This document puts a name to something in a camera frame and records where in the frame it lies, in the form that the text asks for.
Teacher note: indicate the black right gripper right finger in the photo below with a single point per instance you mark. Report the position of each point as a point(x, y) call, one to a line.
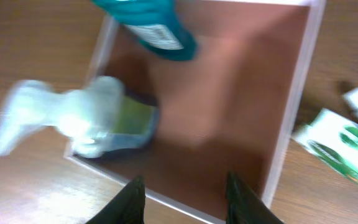
point(244, 206)

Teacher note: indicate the pink open cardboard box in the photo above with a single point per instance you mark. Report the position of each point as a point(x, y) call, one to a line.
point(232, 107)

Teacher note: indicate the teal mouthwash bottle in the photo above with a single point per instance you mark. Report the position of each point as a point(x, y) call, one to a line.
point(155, 24)

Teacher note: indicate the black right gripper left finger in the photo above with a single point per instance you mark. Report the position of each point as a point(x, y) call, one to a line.
point(127, 207)

